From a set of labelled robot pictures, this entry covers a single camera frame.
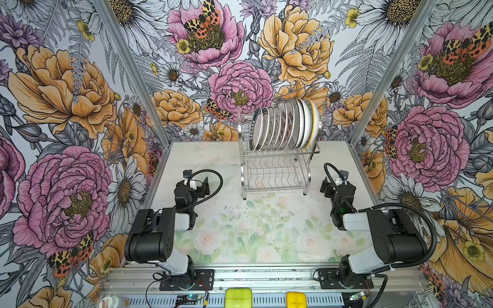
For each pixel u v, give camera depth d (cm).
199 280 73
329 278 74
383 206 55
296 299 70
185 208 67
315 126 70
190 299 70
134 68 88
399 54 84
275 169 102
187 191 72
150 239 46
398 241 45
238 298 69
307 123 70
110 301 62
